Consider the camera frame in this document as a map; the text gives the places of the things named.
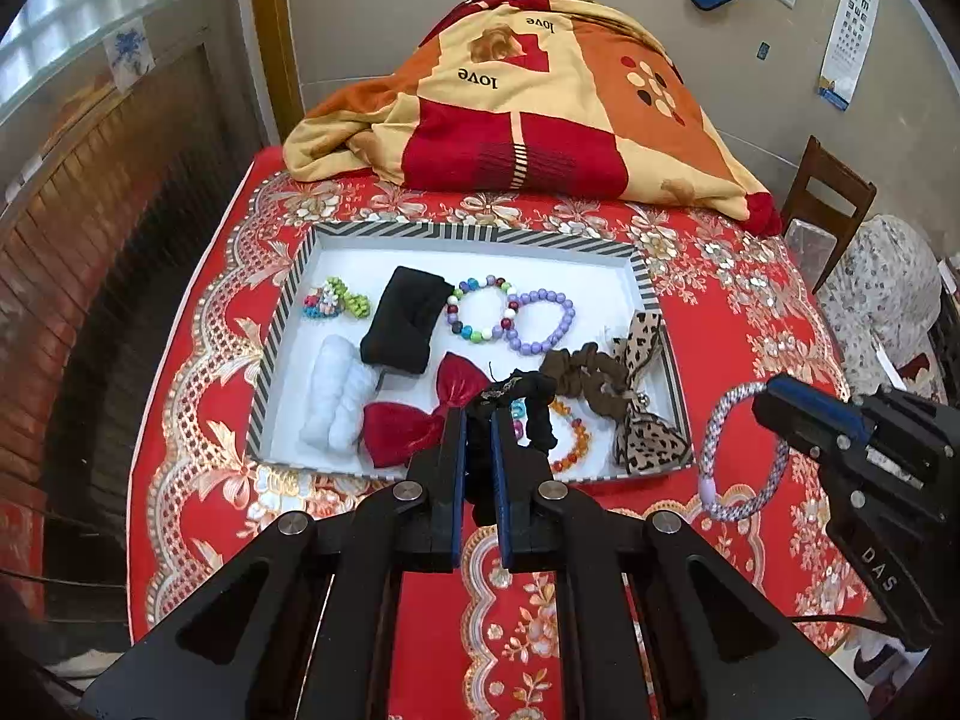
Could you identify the eye chart poster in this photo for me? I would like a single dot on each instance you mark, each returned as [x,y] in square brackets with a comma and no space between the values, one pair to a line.
[851,30]

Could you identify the black cloth headband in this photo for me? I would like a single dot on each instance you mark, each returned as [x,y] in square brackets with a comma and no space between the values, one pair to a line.
[405,322]

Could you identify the glass block window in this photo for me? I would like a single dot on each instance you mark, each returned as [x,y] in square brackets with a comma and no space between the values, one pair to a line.
[82,7]

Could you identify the blue flower sticker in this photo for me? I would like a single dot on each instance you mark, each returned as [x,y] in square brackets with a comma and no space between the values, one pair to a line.
[129,52]

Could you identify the small blue wall sticker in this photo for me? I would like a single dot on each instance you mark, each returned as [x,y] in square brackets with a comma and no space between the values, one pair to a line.
[763,51]

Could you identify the leopard print hair bow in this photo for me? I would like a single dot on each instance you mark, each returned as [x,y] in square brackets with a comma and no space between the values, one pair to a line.
[645,435]

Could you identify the wooden door frame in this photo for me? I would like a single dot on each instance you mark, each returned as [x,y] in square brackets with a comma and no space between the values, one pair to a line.
[274,37]

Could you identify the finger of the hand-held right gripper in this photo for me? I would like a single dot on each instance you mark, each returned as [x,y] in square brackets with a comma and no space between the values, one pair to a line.
[814,397]
[795,424]

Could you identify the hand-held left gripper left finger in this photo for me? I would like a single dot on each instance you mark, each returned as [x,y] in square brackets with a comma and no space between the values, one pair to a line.
[452,465]

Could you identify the floral fabric cushion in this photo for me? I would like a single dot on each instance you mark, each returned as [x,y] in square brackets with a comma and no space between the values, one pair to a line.
[892,292]

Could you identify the brown scrunchie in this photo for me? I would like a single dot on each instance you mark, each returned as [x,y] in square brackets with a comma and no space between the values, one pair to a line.
[581,379]

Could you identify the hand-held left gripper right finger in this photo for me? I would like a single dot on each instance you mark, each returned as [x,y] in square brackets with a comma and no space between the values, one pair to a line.
[501,480]

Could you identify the red orange patterned blanket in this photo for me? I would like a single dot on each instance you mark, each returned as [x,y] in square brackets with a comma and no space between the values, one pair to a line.
[570,105]

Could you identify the red velvet hair bow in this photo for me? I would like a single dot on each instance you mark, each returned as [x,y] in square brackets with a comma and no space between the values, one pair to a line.
[405,427]

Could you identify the black scrunchie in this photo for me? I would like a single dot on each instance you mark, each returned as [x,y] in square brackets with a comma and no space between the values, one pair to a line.
[536,405]

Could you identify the wooden slat panel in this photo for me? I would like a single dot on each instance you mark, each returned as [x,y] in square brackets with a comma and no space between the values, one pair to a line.
[97,225]

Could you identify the striped cardboard box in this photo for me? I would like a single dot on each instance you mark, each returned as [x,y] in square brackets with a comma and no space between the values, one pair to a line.
[300,435]

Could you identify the wooden chair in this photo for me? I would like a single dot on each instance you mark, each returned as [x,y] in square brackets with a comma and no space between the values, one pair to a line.
[829,187]

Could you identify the red floral tablecloth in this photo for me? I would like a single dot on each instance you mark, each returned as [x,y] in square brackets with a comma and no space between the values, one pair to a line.
[210,405]

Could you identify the white fluffy scrunchie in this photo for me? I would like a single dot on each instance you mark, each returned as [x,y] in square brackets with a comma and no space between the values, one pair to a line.
[337,397]

